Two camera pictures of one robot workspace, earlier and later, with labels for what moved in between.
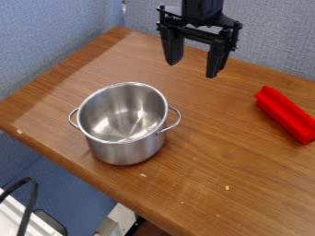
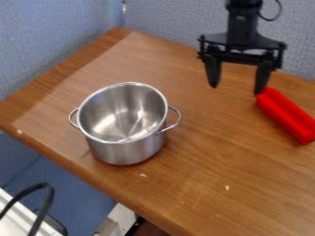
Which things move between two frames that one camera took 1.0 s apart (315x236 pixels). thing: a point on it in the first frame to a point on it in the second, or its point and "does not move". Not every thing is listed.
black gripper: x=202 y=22 to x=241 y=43
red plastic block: x=296 y=121 does not move
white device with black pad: x=41 y=223 does not move
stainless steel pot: x=123 y=118 does not move
